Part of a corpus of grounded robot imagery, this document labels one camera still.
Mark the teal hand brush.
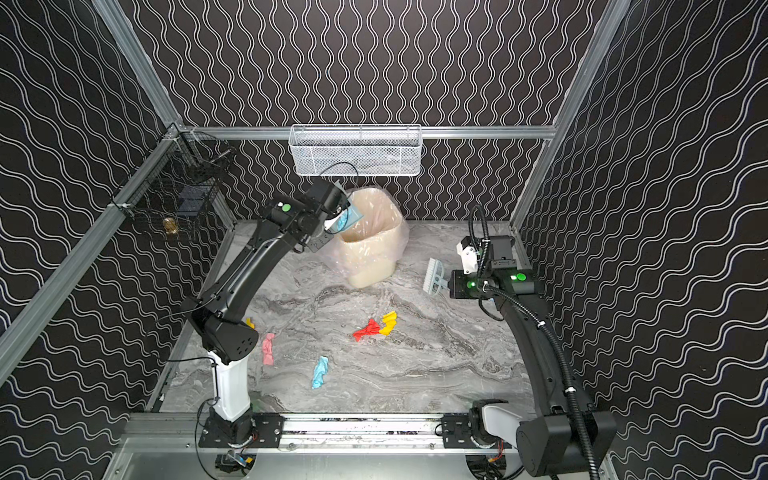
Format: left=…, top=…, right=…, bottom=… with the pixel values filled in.
left=422, top=258, right=449, bottom=296

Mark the teal dustpan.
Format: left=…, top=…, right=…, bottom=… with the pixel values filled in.
left=329, top=182, right=363, bottom=234

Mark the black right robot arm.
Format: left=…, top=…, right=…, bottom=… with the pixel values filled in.
left=442, top=205, right=617, bottom=479

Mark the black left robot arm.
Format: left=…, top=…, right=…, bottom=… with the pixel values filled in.
left=187, top=179, right=350, bottom=447

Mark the beige trash bin with liner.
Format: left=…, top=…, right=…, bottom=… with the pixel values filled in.
left=319, top=187, right=409, bottom=289

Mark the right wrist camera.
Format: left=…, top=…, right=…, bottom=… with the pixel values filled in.
left=456, top=237, right=479, bottom=275

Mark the white mesh wall basket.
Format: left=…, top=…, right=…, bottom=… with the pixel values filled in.
left=288, top=124, right=423, bottom=177

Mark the black wire wall basket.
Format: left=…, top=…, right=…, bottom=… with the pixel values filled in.
left=116, top=131, right=235, bottom=243

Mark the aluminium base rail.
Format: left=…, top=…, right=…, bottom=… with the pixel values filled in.
left=119, top=411, right=607, bottom=455

